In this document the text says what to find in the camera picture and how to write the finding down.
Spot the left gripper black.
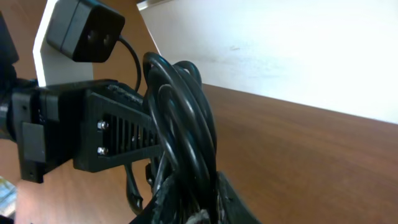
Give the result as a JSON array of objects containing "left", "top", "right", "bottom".
[{"left": 11, "top": 80, "right": 163, "bottom": 184}]

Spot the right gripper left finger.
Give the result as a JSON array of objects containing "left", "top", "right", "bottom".
[{"left": 130, "top": 174, "right": 187, "bottom": 224}]

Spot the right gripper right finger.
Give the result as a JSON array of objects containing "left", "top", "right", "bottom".
[{"left": 217, "top": 172, "right": 261, "bottom": 224}]

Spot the black cable silver plug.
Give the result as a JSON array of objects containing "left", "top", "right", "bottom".
[{"left": 142, "top": 52, "right": 218, "bottom": 223}]

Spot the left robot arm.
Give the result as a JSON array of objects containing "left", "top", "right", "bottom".
[{"left": 1, "top": 23, "right": 162, "bottom": 184}]

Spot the left camera black cable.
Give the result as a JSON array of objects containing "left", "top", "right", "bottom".
[{"left": 117, "top": 34, "right": 142, "bottom": 93}]

